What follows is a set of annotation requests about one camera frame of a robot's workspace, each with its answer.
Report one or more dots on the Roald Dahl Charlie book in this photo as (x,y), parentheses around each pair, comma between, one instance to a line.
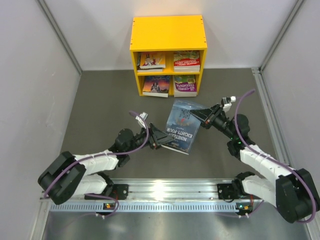
(152,60)

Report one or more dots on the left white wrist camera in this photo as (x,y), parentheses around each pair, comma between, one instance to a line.
(141,119)

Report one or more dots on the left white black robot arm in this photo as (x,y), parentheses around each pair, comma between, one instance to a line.
(71,175)

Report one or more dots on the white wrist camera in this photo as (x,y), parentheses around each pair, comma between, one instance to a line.
(141,119)
(226,103)

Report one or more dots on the blue Jane Eyre book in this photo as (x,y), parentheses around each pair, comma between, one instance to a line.
(156,86)

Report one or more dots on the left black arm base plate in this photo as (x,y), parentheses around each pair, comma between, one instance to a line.
(115,191)

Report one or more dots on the dark blue Nineteen Eighty-Four book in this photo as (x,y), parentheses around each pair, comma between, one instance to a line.
(182,125)

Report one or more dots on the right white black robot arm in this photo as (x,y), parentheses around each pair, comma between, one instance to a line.
(292,192)

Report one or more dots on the slotted cable duct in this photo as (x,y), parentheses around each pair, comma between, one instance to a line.
(150,207)

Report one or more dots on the yellow wooden shelf cabinet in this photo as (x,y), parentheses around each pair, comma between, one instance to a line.
(167,34)

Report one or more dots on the aluminium mounting rail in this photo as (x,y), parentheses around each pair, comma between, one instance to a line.
(160,190)

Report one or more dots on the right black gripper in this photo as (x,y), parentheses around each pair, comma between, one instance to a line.
(205,114)

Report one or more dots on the black treehouse book in shelf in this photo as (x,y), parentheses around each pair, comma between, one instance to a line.
(150,70)

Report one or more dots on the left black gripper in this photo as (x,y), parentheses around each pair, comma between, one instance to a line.
(157,137)

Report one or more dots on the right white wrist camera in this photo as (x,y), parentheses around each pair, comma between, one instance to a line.
(226,103)

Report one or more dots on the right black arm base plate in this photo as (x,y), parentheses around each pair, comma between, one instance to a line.
(228,193)

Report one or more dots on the red 13-Storey Treehouse book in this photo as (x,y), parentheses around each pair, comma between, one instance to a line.
(186,58)

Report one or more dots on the purple 117-Storey Treehouse book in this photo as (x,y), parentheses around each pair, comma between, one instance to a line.
(184,86)

